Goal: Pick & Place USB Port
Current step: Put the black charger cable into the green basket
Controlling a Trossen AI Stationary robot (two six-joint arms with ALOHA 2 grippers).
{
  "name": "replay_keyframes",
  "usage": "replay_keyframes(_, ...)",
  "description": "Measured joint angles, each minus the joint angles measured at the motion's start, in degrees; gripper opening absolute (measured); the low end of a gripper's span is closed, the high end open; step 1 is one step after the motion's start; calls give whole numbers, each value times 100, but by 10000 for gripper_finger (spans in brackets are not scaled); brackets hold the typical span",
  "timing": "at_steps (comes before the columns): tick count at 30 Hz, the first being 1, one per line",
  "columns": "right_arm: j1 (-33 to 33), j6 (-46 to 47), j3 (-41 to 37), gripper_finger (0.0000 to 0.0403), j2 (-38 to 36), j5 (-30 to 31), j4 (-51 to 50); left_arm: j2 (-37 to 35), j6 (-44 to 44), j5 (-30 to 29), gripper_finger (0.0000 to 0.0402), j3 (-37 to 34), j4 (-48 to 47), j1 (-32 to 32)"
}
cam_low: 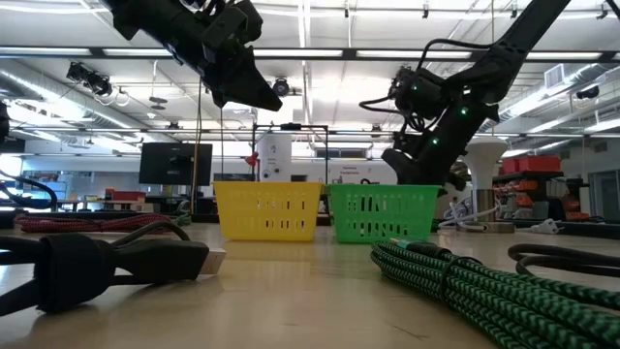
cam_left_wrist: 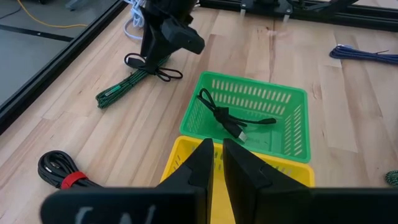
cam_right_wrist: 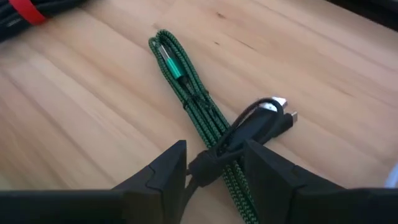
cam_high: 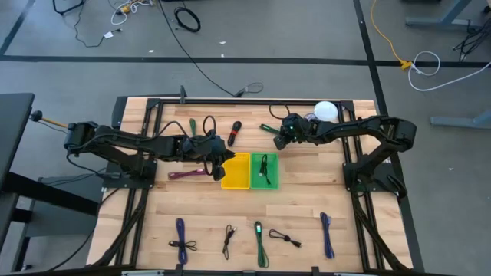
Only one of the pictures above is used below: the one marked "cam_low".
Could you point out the red desk lamp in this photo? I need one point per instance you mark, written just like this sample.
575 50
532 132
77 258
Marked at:
252 159

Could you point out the red storage bins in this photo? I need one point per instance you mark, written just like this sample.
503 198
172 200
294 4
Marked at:
533 164

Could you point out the black storage shelf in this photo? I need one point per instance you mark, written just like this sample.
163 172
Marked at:
542 194

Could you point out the white power adapter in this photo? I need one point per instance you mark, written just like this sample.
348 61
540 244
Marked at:
547 226

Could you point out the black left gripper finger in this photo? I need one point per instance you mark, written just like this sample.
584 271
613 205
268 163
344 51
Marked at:
247 87

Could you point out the black ceiling-mounted camera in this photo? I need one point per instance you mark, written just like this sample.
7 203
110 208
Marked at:
92 80

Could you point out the white mushroom-shaped stand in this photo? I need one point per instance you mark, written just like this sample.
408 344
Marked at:
484 155

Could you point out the black metal frame stand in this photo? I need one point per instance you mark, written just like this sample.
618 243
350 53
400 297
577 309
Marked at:
290 127

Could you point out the yellow plastic basket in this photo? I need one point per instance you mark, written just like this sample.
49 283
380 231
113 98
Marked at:
266 213

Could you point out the black computer monitor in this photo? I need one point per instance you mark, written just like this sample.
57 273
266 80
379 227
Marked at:
174 165

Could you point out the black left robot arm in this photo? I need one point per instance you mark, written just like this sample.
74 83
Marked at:
145 19

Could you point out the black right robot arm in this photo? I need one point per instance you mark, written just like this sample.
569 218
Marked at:
508 53

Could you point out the green plastic basket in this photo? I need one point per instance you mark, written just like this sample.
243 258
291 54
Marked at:
382 213

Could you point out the red box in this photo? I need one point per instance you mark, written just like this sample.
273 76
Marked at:
126 195

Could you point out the white column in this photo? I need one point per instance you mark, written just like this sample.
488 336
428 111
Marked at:
274 155

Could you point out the black ceiling dome camera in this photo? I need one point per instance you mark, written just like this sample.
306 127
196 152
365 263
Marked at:
281 87

